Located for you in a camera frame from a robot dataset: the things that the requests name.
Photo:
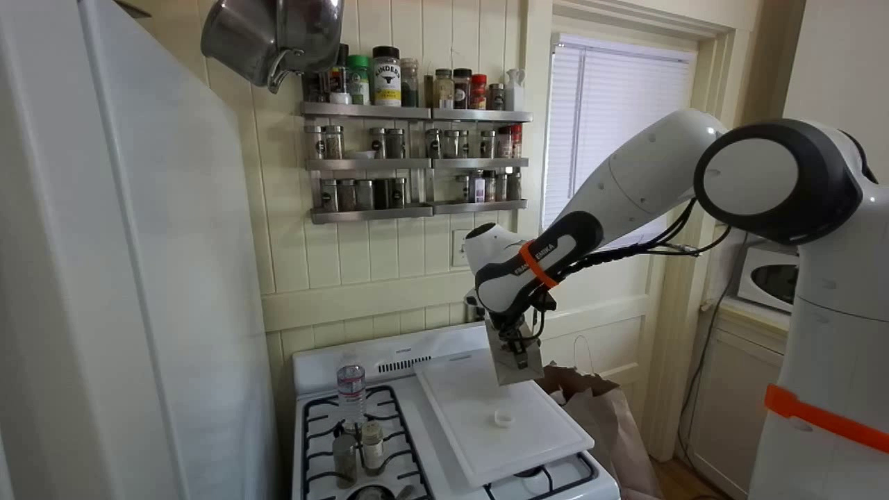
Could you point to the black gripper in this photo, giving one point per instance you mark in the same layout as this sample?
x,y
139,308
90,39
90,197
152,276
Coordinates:
x,y
514,318

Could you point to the clear plastic water bottle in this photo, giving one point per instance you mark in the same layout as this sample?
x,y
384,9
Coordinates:
x,y
350,393

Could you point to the glass spice bottle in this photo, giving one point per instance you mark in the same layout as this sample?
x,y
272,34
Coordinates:
x,y
371,444

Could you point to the brown cardboard box holder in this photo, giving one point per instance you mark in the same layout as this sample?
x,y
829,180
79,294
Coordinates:
x,y
514,358

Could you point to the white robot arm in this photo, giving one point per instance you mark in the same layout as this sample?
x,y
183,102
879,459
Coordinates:
x,y
798,183

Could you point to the white bottle cap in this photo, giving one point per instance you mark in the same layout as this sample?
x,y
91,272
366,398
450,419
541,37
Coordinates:
x,y
501,419

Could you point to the white cutting board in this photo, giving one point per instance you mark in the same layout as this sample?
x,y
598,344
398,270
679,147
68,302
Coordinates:
x,y
496,427

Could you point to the white gas stove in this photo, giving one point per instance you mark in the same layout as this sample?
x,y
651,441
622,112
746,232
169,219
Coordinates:
x,y
393,361

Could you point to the metal spice rack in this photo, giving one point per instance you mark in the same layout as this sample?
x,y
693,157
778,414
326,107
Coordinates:
x,y
373,162

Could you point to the black stove grate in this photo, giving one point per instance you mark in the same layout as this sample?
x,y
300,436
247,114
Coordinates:
x,y
357,452

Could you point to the brown paper bag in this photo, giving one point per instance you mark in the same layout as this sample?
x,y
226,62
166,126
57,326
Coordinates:
x,y
604,412

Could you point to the window blind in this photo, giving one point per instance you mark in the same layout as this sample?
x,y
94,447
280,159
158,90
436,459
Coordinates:
x,y
601,94

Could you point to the microwave oven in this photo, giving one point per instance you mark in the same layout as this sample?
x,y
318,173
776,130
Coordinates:
x,y
768,276

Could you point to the large white label jar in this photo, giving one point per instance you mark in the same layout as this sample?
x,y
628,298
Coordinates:
x,y
386,75

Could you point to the hanging steel pot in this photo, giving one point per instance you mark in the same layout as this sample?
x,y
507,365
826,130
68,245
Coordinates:
x,y
265,39

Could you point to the white refrigerator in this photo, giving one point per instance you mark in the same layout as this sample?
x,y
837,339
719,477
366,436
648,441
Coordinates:
x,y
130,344

